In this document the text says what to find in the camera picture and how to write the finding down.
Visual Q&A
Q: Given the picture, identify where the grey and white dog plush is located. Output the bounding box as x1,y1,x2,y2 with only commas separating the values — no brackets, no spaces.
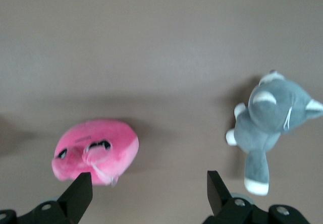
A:
225,69,323,197

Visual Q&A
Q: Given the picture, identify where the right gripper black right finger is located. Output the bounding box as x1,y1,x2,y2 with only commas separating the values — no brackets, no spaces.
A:
203,170,253,224

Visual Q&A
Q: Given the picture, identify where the brown table cover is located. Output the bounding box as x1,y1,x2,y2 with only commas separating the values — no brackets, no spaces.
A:
0,0,323,224

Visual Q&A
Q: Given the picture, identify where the hot pink round plush toy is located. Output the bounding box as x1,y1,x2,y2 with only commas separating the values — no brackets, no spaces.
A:
50,118,140,188

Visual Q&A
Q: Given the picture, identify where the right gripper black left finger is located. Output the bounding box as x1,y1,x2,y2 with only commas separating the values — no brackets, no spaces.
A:
17,172,94,224

